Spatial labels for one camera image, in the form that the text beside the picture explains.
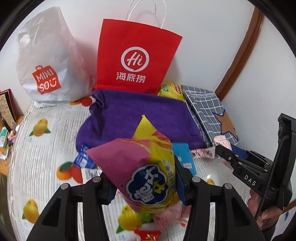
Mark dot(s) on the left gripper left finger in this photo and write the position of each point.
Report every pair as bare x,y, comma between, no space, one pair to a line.
59,219

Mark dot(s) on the pink wrapper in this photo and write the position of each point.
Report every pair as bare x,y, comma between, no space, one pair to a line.
223,141

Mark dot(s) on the pink yellow snack bag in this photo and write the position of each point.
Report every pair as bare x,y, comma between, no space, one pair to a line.
141,167

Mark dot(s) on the blue tissue pack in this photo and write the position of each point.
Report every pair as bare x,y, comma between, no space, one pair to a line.
182,151

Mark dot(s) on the person's right hand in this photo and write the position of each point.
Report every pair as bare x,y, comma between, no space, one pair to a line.
266,218

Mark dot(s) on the wooden nightstand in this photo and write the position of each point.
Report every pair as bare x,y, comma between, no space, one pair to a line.
5,160

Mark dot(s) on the red snack packet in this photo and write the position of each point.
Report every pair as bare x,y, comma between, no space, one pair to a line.
147,235

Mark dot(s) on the Lotso bear candy packet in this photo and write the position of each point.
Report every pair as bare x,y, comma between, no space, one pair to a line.
203,153

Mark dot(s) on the red Haidilao paper bag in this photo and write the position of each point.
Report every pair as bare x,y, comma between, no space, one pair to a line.
134,56

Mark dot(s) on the grey checked folded blanket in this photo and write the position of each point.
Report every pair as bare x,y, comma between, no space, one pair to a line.
210,115

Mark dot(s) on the blue snack packet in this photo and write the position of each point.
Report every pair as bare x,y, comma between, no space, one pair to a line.
82,160

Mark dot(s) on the brown wooden door frame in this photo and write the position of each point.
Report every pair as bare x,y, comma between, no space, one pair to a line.
242,55

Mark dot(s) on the brown patterned book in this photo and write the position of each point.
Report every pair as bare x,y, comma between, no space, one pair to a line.
7,108

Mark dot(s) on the white Miniso plastic bag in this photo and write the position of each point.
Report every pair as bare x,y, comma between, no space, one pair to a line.
50,66

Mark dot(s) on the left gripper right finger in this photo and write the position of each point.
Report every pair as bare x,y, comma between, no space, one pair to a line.
233,219

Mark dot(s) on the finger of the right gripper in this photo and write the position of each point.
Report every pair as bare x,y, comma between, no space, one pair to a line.
234,160
240,152

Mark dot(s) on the teal white box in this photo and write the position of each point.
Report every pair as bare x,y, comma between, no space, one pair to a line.
3,136

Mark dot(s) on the purple towel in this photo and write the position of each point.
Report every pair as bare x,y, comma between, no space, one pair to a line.
116,114

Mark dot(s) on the yellow chips bag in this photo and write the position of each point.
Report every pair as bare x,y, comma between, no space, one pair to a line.
171,90

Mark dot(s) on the pink peach cake packet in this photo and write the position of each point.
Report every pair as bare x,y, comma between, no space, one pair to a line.
177,212

